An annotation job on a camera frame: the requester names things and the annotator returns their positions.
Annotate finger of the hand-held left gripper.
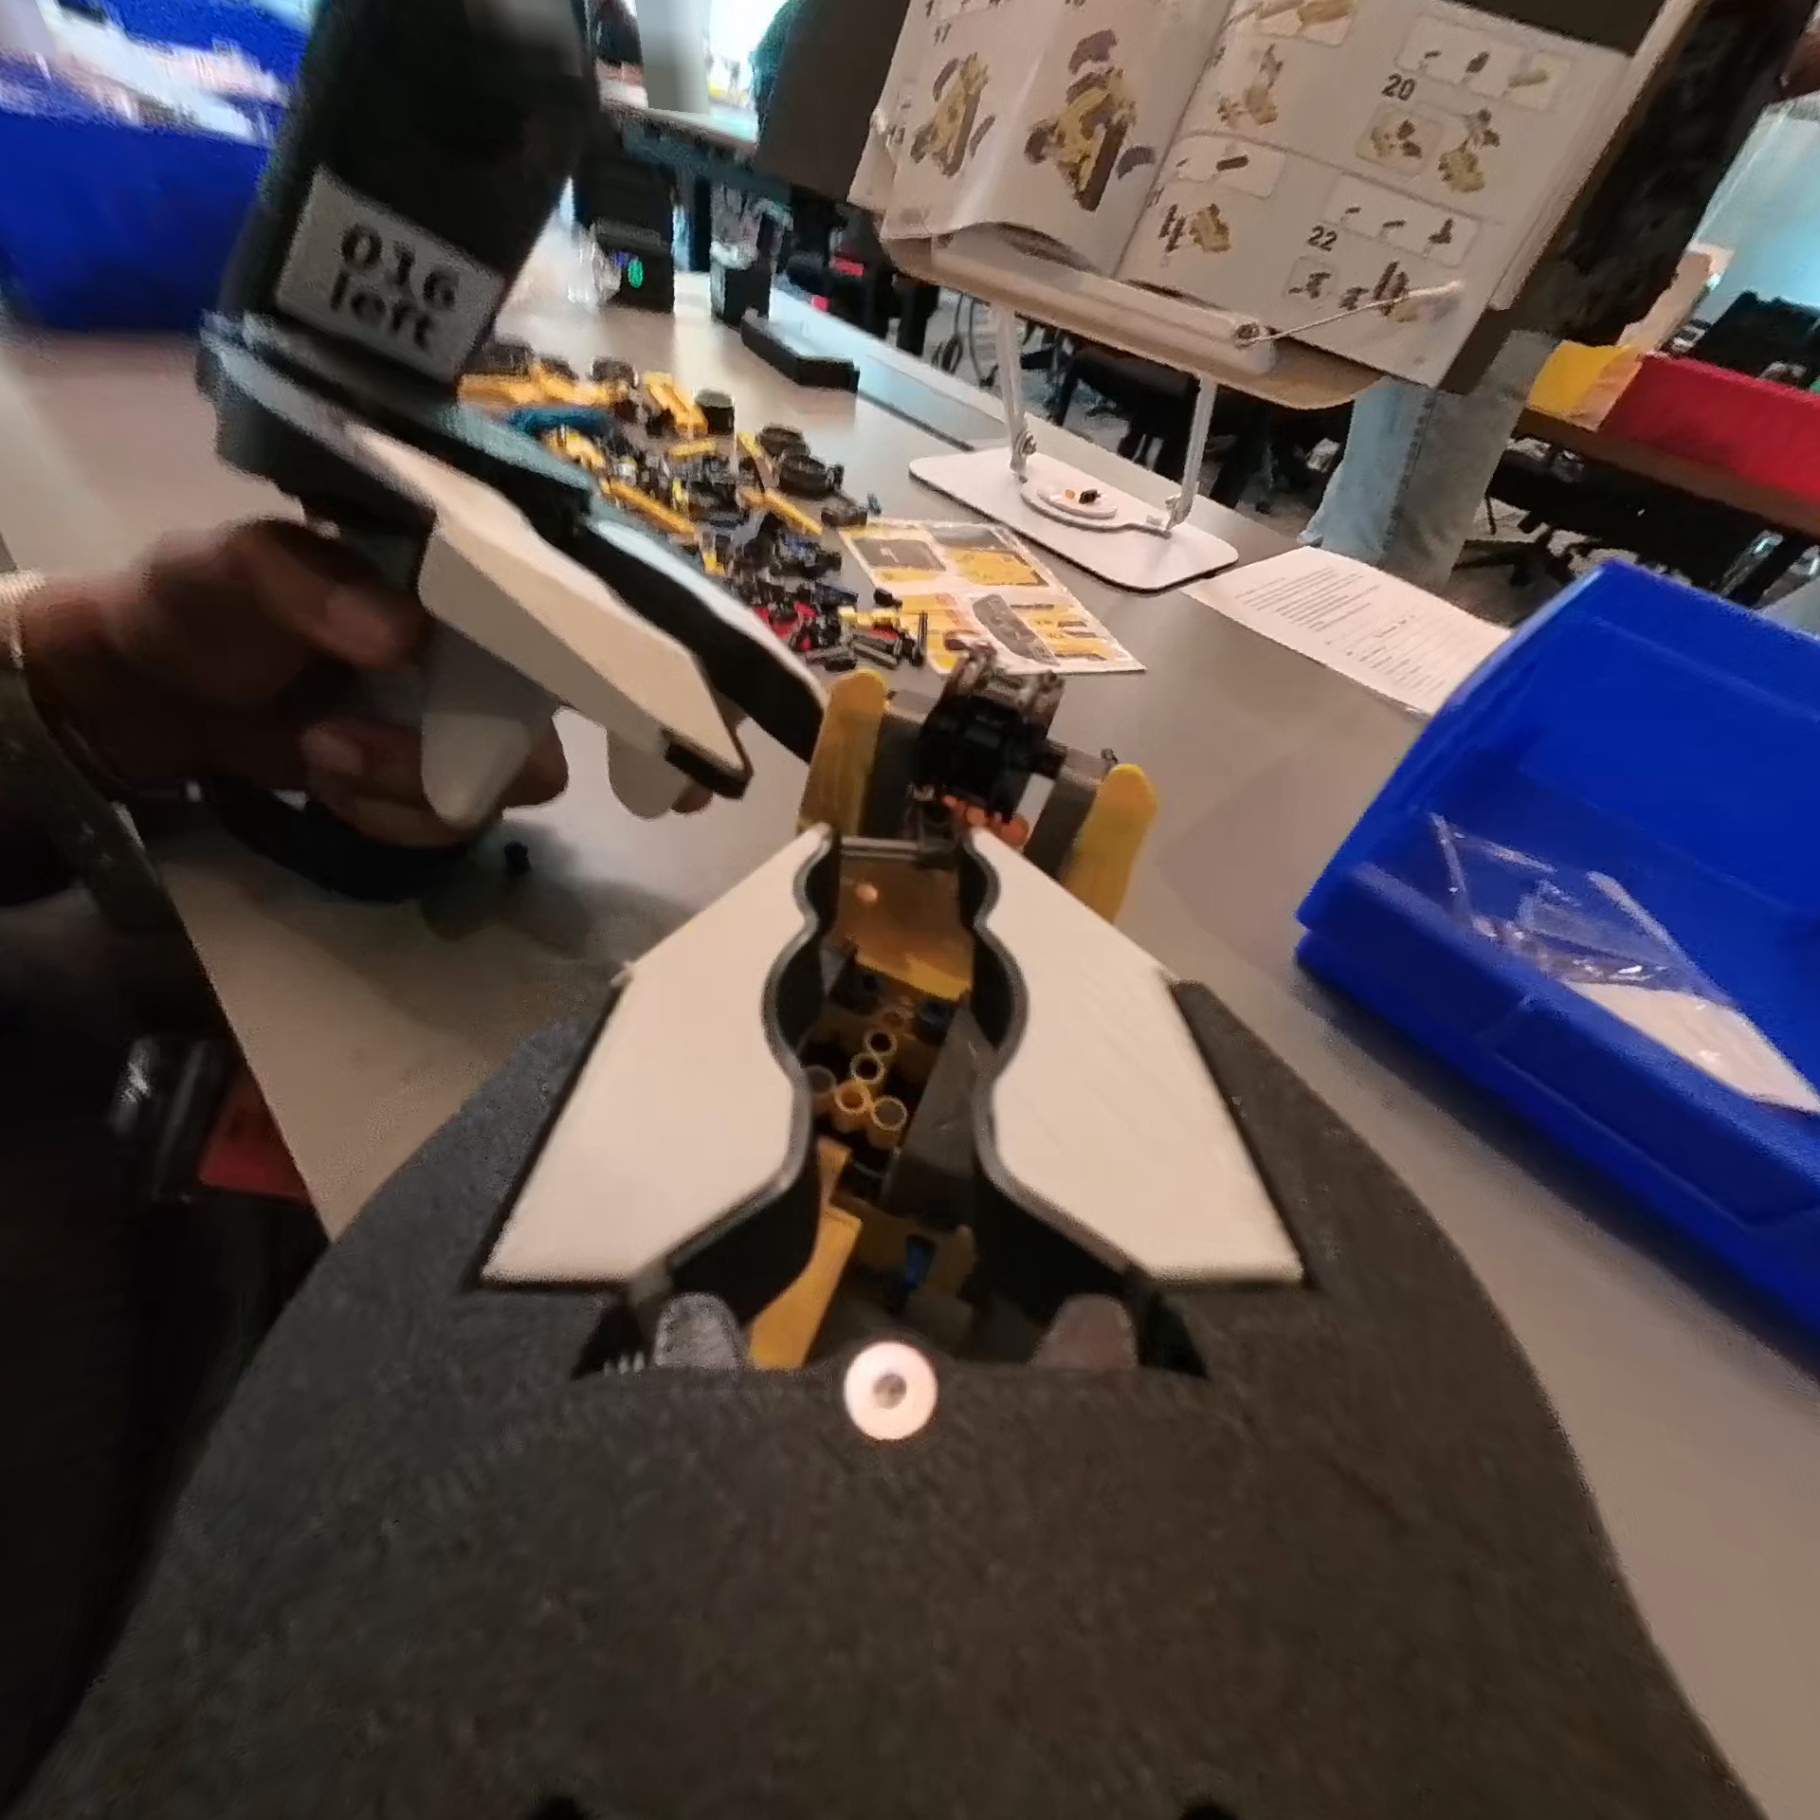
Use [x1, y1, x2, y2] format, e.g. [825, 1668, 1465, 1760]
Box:
[356, 427, 756, 822]
[577, 512, 837, 776]

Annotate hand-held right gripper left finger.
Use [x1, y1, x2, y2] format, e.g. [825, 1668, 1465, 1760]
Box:
[480, 825, 841, 1330]

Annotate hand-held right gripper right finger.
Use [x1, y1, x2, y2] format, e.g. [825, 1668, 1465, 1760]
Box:
[965, 825, 1304, 1330]

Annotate yellow toy brick vehicle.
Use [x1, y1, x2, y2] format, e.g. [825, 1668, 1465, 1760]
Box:
[746, 640, 1161, 1374]

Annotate person's left forearm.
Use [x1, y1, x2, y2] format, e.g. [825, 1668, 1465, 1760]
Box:
[0, 627, 186, 997]

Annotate person's left hand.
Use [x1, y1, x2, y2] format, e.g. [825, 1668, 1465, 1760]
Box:
[27, 515, 575, 855]

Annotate pile of toy brick pieces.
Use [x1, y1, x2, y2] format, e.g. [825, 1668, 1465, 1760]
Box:
[454, 341, 925, 675]

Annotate black charger with green light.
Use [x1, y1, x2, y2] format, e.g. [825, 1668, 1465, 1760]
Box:
[589, 212, 677, 312]

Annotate yellow sticker sheet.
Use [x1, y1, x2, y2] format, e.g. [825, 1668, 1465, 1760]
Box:
[839, 518, 1146, 675]

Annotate white book stand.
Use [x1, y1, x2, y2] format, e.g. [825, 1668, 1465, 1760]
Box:
[881, 233, 1367, 591]

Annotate black power adapter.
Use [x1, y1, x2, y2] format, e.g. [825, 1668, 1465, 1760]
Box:
[738, 317, 862, 393]

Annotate blue plastic storage bin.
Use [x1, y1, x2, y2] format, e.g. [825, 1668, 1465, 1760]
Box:
[1295, 559, 1820, 1330]
[0, 0, 307, 335]

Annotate metal clip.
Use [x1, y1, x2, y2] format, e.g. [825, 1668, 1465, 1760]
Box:
[107, 1032, 313, 1202]

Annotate clear plastic bag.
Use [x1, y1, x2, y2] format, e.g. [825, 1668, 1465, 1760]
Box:
[1427, 811, 1820, 1112]

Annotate printed paper sheet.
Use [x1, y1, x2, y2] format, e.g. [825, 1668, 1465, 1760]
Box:
[1180, 545, 1512, 714]

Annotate person's torso in dark sweater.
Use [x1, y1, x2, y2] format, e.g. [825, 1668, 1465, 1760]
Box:
[0, 882, 330, 1778]

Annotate open instruction booklet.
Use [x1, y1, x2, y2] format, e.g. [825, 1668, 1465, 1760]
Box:
[854, 0, 1667, 393]

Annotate red and yellow covered table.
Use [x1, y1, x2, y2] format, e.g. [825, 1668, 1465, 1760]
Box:
[1528, 341, 1820, 599]

